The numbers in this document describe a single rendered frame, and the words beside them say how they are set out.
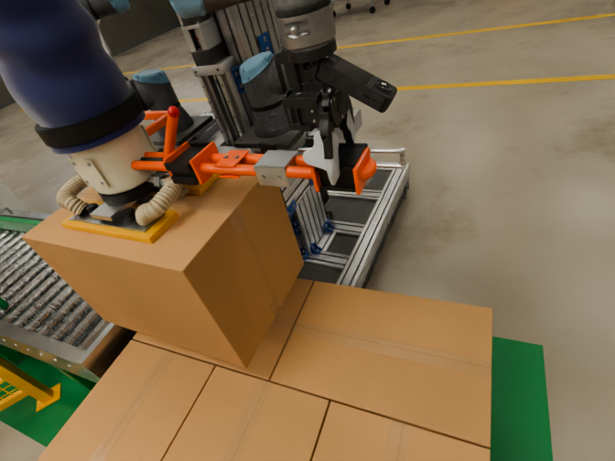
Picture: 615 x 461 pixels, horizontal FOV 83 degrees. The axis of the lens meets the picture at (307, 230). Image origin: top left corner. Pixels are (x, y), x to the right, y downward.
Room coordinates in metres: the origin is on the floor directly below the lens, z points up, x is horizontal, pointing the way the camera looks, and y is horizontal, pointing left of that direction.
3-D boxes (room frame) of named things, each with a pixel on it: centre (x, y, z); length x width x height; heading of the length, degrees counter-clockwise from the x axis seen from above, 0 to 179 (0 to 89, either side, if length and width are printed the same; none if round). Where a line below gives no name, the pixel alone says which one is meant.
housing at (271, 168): (0.61, 0.02, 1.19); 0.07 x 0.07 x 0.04; 55
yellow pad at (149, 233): (0.79, 0.46, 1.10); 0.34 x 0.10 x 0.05; 55
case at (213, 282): (0.87, 0.40, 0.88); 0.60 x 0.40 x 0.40; 56
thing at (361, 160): (0.52, -0.09, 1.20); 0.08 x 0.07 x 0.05; 55
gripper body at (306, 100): (0.55, -0.08, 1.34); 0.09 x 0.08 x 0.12; 56
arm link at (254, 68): (1.18, -0.01, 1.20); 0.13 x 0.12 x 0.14; 86
